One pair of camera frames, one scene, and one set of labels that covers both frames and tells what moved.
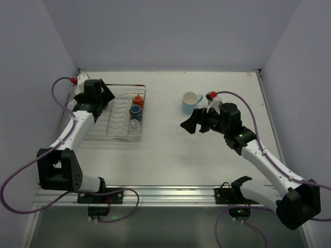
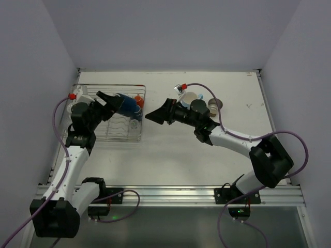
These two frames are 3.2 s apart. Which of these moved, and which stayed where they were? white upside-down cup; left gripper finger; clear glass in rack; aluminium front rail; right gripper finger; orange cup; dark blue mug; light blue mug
Moved: left gripper finger; right gripper finger; dark blue mug
Stayed: light blue mug; orange cup; clear glass in rack; aluminium front rail; white upside-down cup
